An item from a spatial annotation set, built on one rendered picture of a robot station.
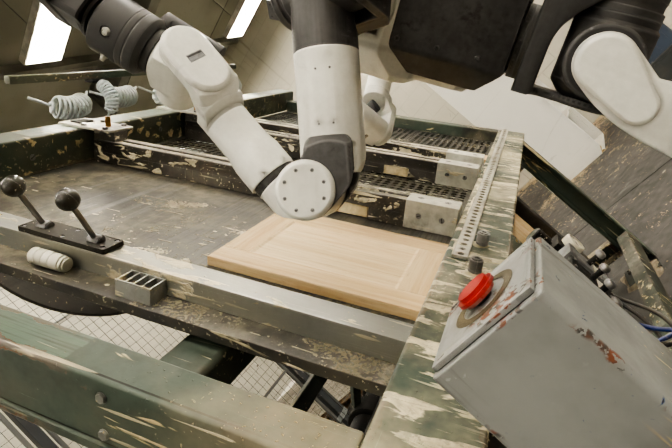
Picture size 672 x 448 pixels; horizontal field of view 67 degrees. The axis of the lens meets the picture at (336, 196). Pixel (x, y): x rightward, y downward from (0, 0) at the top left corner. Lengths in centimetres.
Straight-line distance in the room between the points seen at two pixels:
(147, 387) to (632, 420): 46
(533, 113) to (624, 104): 407
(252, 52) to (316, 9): 680
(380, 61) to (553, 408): 55
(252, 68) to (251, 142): 684
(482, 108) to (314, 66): 430
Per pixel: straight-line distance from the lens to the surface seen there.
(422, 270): 98
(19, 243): 110
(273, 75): 734
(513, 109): 490
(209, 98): 70
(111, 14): 77
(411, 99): 656
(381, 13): 69
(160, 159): 151
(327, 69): 67
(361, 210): 125
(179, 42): 73
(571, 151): 495
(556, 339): 41
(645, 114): 83
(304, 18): 69
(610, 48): 82
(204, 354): 81
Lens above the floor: 104
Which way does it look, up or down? 5 degrees up
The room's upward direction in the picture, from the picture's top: 48 degrees counter-clockwise
